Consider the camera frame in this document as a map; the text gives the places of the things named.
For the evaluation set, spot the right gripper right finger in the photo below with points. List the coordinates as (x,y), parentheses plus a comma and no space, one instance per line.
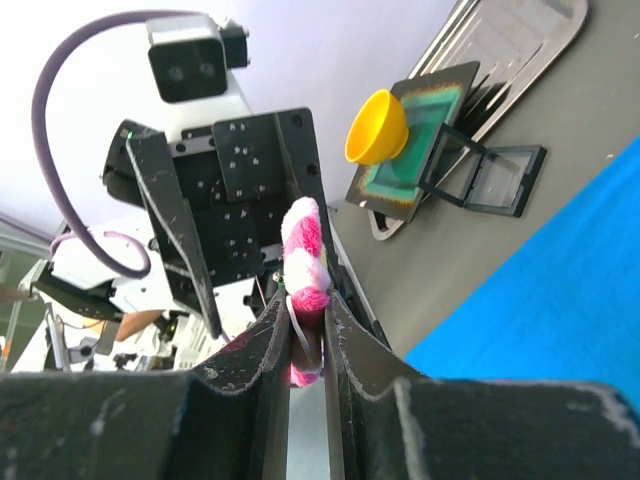
(388,421)

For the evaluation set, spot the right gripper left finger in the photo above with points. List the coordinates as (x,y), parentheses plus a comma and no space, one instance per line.
(227,418)

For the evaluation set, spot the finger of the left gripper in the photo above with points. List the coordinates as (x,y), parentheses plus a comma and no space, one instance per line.
(298,149)
(174,227)

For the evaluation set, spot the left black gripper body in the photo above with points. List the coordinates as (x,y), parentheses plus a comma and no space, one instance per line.
(232,176)

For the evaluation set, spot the pink flower smiley brooch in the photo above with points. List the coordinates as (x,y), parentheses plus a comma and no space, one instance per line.
(306,281)

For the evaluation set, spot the blue t-shirt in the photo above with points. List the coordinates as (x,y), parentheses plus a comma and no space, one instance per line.
(564,306)

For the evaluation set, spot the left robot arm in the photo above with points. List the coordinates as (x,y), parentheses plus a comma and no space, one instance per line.
(76,279)

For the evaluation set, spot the orange bowl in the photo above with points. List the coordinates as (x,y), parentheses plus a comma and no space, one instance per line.
(379,131)

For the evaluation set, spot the black box green lining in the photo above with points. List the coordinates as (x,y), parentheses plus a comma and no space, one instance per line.
(391,187)

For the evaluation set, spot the small black square lid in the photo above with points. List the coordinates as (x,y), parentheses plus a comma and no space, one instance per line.
(499,181)

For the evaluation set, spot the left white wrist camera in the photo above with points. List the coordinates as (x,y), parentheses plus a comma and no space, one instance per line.
(192,58)

